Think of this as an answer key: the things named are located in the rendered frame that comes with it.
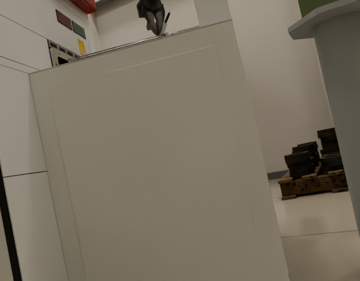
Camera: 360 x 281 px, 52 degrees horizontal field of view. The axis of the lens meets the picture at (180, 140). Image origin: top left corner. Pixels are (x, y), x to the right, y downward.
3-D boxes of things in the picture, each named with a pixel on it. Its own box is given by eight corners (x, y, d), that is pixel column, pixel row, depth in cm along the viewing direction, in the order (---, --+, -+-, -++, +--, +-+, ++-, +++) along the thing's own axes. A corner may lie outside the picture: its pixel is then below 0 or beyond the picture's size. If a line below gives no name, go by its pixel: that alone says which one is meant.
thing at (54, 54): (53, 74, 128) (48, 48, 128) (102, 92, 171) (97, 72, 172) (57, 73, 128) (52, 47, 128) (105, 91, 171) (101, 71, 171)
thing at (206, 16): (201, 33, 108) (191, -13, 109) (216, 69, 163) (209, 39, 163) (232, 24, 107) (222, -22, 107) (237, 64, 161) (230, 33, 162)
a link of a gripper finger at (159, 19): (160, 39, 147) (156, 17, 147) (166, 33, 142) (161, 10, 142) (153, 39, 146) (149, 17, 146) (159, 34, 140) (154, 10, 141)
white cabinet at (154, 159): (80, 346, 108) (27, 74, 111) (157, 251, 203) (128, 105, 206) (304, 318, 97) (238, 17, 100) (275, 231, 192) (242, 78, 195)
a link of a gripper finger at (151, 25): (153, 39, 146) (149, 17, 146) (159, 34, 140) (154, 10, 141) (146, 40, 144) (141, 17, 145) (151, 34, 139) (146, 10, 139)
